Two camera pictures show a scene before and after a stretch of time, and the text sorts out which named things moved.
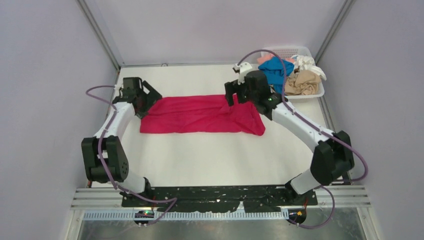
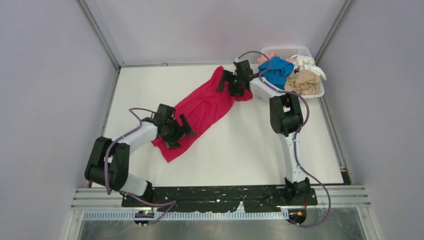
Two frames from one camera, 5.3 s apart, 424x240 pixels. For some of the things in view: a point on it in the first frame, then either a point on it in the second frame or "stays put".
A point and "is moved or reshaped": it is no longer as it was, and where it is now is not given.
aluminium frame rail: (349, 197) stays put
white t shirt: (307, 63) stays put
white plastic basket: (288, 53) stays put
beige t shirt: (303, 82) stays put
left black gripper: (152, 97) to (172, 143)
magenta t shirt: (200, 113) is moved or reshaped
